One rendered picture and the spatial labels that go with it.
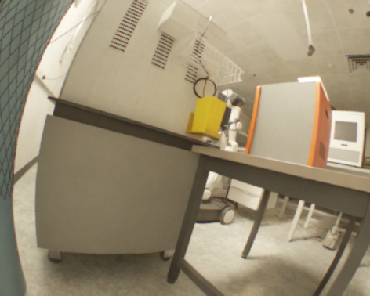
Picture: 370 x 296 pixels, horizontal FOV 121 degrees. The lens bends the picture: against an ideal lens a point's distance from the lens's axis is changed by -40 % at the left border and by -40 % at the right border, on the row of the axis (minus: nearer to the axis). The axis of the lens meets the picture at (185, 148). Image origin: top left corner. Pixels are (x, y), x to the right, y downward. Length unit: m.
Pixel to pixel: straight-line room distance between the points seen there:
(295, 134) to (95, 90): 0.85
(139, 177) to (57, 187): 0.34
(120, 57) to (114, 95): 0.16
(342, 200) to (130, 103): 0.76
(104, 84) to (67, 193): 0.43
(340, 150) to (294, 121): 1.13
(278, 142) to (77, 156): 0.84
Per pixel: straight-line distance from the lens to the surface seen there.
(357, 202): 0.49
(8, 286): 0.75
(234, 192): 2.39
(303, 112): 0.85
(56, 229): 0.79
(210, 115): 0.75
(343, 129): 1.97
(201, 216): 1.79
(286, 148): 0.83
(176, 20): 0.73
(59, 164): 0.69
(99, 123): 0.68
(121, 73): 0.73
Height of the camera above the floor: 0.67
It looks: 1 degrees up
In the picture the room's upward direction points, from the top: 14 degrees clockwise
